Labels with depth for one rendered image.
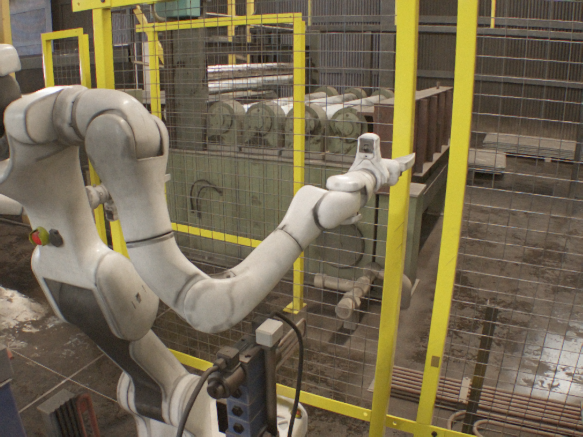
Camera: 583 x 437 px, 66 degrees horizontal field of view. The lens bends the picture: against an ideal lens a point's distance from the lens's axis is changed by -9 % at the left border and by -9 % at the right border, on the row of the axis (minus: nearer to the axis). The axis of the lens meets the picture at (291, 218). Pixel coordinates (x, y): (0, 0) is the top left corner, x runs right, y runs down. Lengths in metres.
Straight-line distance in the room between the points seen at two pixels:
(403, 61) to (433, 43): 10.94
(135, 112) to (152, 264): 0.23
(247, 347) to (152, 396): 0.60
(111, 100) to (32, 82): 8.14
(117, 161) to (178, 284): 0.21
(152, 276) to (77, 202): 0.26
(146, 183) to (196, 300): 0.19
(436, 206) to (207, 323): 4.72
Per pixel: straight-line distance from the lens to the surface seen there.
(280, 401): 1.92
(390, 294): 1.52
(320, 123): 3.38
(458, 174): 1.36
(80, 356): 3.01
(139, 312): 1.08
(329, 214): 0.85
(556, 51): 12.14
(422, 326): 3.18
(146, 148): 0.75
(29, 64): 8.84
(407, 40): 1.36
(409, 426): 1.78
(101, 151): 0.74
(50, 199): 0.91
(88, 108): 0.77
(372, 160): 1.05
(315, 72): 5.75
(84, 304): 1.09
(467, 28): 1.33
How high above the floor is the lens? 1.60
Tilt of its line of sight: 19 degrees down
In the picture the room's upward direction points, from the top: straight up
